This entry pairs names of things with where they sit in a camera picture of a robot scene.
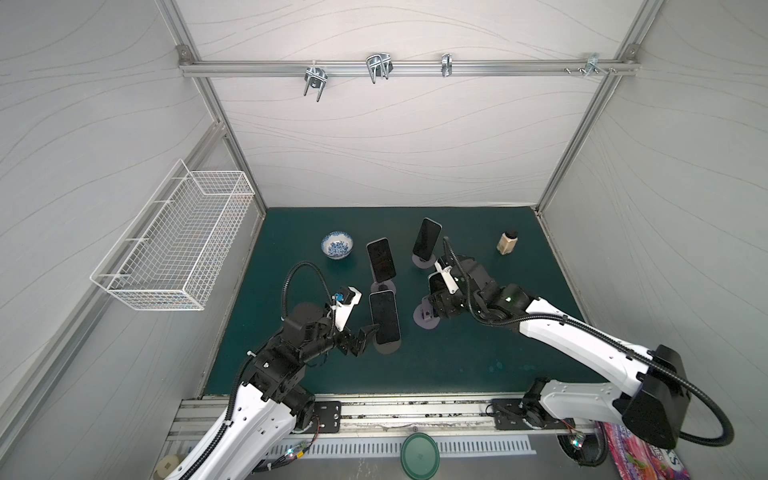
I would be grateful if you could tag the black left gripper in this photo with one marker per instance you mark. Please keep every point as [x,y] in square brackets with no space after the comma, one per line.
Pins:
[346,345]

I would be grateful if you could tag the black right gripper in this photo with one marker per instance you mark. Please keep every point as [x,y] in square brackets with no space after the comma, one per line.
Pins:
[440,297]

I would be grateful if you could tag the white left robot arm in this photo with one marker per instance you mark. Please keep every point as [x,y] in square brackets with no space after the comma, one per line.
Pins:
[267,402]

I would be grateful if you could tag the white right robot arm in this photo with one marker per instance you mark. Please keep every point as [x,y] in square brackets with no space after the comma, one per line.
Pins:
[633,392]

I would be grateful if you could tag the grey phone stand left front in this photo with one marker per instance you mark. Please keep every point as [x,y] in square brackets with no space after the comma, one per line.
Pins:
[387,347]

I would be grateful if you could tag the grey phone stand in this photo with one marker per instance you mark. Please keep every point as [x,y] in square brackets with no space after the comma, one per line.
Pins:
[383,286]
[423,264]
[387,347]
[425,317]

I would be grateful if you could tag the grey phone stand right front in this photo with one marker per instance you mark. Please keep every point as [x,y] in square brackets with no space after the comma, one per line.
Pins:
[425,317]

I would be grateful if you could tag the grey phone stand middle back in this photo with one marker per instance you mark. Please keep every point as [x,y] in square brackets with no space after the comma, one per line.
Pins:
[383,286]

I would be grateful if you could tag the grey phone stand right back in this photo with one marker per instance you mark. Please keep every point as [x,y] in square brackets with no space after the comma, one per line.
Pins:
[423,264]

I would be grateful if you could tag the blue white ceramic bowl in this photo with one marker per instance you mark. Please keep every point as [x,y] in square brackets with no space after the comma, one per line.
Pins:
[337,245]

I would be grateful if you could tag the green round lid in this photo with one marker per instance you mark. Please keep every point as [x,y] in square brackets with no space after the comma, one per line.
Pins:
[420,456]

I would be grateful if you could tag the black round fan floor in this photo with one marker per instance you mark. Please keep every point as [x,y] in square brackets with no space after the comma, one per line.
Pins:
[586,450]

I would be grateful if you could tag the purple candy bag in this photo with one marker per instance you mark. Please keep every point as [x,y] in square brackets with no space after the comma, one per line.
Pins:
[637,460]

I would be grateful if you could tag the white round object floor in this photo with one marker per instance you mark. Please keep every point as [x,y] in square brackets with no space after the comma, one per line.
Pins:
[166,466]

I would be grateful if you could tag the metal clamp middle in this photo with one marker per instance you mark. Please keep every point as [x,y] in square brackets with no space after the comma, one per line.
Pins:
[379,66]

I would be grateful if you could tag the metal clamp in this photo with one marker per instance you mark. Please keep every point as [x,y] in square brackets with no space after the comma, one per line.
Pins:
[316,78]
[379,66]

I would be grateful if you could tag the metal clamp left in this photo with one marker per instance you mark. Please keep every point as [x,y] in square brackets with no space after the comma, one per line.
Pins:
[316,78]

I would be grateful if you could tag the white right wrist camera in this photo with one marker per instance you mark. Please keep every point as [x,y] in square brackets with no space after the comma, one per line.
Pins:
[444,278]

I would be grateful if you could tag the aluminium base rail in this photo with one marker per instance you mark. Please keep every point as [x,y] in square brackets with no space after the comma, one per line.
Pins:
[463,425]

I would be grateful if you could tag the white wire basket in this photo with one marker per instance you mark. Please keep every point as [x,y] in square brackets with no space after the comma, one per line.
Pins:
[170,255]

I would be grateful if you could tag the metal bracket right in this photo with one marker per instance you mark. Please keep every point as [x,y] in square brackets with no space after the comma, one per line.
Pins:
[592,67]

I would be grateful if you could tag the aluminium overhead rail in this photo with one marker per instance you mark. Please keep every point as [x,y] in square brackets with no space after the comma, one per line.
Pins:
[453,67]

